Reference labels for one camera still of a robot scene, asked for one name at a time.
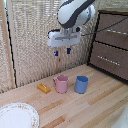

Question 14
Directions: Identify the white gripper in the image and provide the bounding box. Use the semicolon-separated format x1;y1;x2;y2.
46;29;82;58

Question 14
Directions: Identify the pink mug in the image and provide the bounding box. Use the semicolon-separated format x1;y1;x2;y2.
52;75;70;95

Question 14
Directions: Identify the silver drawer handle bar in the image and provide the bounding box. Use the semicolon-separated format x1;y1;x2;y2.
96;54;122;67
104;27;128;36

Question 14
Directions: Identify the brown woven drawer front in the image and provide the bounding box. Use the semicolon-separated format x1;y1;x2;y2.
94;12;128;51
89;41;128;81

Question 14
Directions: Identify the blue mug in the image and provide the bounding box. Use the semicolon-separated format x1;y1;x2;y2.
74;75;90;95

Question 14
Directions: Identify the yellow butter block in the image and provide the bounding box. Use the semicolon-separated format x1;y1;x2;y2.
36;83;52;95

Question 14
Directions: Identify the white patterned plate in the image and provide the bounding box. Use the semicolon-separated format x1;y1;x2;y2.
0;102;41;128

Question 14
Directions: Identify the wooden frame post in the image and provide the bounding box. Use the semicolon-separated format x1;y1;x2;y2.
55;46;65;77
0;0;17;90

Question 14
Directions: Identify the dark drawer cabinet frame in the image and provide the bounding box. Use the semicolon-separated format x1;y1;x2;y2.
86;9;128;85

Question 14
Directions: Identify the black cable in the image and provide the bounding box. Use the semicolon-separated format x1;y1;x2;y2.
80;15;128;37

